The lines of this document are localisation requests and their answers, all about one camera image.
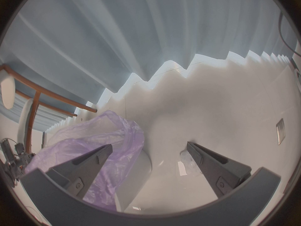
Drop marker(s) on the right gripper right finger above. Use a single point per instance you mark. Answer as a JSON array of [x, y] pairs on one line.
[[218, 173]]

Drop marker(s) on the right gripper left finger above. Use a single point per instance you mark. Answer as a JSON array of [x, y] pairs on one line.
[[82, 171]]

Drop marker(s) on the purple plastic bag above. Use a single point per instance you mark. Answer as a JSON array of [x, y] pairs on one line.
[[117, 138]]

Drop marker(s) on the white trash bin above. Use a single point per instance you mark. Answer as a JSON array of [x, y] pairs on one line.
[[136, 173]]

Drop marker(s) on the crumpled clear plastic wrapper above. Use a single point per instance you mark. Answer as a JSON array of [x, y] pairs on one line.
[[188, 160]]

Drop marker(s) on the white cushioned wooden chair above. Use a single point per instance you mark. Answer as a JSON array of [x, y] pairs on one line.
[[7, 90]]

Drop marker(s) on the pale blue curtain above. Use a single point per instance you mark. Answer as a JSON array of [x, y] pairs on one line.
[[117, 32]]

